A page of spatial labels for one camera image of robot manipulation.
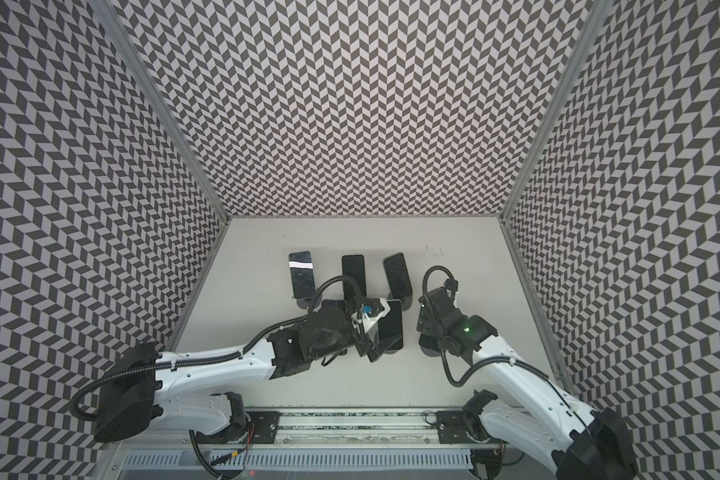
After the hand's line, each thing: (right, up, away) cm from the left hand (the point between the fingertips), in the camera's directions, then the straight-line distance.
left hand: (389, 320), depth 71 cm
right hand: (+14, -4, +10) cm, 17 cm away
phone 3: (+3, +9, +18) cm, 20 cm away
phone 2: (-10, +12, +18) cm, 23 cm away
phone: (-26, +9, +18) cm, 33 cm away
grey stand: (-26, -1, +25) cm, 36 cm away
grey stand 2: (+12, -12, +12) cm, 21 cm away
